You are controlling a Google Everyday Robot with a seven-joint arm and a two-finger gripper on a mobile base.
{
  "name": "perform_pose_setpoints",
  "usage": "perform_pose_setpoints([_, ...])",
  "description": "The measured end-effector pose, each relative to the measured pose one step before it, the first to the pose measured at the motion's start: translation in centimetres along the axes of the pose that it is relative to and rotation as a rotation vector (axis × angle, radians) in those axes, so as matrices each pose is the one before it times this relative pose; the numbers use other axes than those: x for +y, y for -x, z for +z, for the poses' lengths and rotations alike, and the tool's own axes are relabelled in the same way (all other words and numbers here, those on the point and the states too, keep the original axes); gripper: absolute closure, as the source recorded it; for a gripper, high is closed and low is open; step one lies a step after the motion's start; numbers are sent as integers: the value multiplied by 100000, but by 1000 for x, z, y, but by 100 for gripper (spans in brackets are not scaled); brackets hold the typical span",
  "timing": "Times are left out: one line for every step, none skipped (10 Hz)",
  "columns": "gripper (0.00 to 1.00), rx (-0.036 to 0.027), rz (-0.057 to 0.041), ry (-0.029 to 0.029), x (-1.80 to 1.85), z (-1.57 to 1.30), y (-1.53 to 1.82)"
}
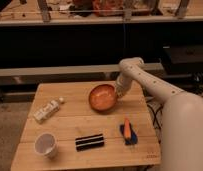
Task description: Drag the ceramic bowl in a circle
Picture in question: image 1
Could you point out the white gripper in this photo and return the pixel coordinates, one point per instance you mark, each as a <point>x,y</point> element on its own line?
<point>122,85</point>

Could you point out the orange ceramic bowl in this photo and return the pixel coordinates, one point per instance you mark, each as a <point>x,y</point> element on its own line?
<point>102,97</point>

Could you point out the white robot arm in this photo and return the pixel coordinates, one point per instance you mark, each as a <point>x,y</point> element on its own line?
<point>182,119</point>

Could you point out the orange carrot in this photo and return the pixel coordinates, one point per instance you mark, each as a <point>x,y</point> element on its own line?
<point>127,130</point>

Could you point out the blue cloth piece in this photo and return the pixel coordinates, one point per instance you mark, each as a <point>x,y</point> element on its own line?
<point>133,140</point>

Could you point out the black box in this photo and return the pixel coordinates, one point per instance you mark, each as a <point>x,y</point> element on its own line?
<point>183,59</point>

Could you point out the light wooden table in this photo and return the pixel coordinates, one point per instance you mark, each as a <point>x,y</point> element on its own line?
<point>76,119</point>

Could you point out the black striped eraser block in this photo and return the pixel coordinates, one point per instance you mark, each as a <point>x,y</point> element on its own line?
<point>88,142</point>

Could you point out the white plastic bottle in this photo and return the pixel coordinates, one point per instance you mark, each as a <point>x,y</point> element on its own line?
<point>48,110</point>

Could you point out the white paper cup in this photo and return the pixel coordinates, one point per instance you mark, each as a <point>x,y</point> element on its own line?
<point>45,145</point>

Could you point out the grey metal shelf rail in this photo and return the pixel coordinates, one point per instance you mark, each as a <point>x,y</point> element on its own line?
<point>58,70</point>

